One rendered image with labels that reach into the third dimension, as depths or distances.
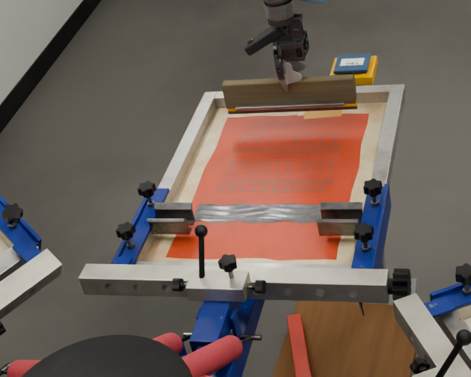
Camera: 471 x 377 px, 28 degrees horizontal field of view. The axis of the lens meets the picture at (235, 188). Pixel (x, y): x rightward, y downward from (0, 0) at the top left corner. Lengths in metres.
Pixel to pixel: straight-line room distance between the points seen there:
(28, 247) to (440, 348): 0.89
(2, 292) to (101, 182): 2.41
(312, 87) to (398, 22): 2.69
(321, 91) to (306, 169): 0.22
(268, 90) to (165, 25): 3.14
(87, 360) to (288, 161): 1.10
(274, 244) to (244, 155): 0.40
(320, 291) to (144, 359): 0.60
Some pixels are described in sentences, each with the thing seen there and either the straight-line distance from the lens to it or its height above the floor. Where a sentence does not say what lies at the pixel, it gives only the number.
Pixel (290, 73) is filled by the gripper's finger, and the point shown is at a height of 1.14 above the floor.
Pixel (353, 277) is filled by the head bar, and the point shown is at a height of 1.04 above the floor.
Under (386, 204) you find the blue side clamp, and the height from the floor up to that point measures 0.99.
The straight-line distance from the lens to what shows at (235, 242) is 2.22.
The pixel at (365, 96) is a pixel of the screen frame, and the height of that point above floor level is 0.98.
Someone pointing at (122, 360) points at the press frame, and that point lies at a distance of 1.49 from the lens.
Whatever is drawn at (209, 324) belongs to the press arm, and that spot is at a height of 1.04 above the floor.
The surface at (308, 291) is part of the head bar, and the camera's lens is 1.96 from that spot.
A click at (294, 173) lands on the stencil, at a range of 2.41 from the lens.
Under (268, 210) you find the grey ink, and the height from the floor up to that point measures 0.96.
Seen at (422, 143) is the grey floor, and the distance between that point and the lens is 4.16.
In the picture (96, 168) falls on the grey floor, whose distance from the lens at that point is 4.45.
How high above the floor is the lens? 2.33
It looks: 35 degrees down
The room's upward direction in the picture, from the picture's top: 13 degrees counter-clockwise
